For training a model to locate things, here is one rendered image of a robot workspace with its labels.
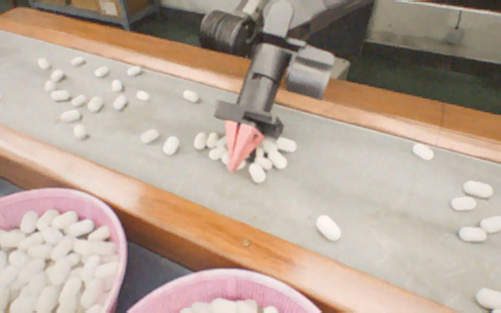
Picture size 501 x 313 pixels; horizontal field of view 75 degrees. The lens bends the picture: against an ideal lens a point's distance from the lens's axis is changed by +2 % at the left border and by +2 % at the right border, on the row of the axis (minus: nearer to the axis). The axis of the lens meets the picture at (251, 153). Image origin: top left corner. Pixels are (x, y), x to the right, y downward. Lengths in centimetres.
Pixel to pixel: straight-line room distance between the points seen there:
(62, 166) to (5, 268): 16
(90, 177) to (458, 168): 58
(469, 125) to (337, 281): 41
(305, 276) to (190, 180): 23
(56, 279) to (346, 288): 34
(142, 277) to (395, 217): 37
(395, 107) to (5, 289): 66
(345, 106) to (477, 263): 33
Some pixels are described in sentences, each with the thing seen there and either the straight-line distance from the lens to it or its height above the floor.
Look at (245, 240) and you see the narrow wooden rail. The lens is 42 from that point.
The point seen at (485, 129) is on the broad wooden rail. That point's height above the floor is 76.
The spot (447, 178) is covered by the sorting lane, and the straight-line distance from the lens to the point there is 60.
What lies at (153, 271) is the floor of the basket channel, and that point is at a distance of 52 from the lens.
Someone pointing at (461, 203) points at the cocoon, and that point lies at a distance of 55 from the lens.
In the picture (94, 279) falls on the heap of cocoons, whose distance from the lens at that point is 46.
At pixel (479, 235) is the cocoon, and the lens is 53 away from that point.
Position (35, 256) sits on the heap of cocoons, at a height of 74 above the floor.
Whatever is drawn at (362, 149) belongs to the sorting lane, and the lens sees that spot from 60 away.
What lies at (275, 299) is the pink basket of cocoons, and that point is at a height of 75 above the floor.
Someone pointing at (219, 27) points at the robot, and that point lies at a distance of 94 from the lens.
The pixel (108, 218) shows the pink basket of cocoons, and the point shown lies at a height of 76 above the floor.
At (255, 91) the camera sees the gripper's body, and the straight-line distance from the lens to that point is 49.
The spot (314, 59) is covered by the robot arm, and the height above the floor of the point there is 89.
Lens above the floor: 112
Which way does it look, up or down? 43 degrees down
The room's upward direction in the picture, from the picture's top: straight up
